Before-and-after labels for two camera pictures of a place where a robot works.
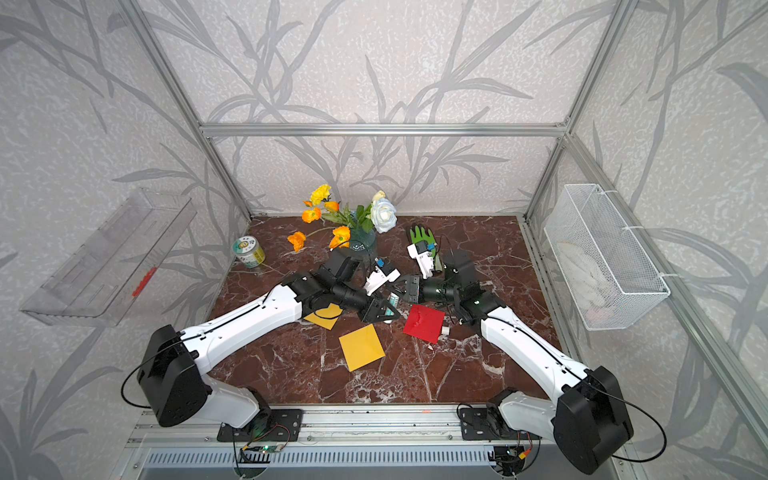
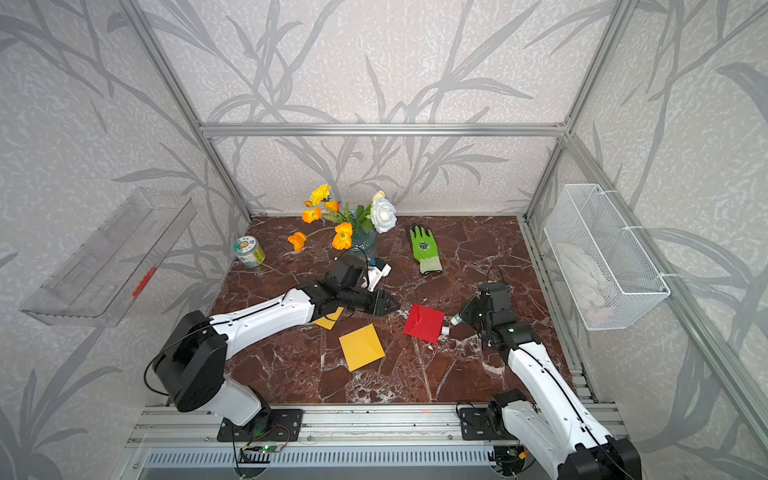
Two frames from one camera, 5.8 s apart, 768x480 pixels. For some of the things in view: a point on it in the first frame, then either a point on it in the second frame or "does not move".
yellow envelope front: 361,347 does not move
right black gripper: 413,289 -> 466,312
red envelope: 424,323 does not move
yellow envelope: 325,317 does not move
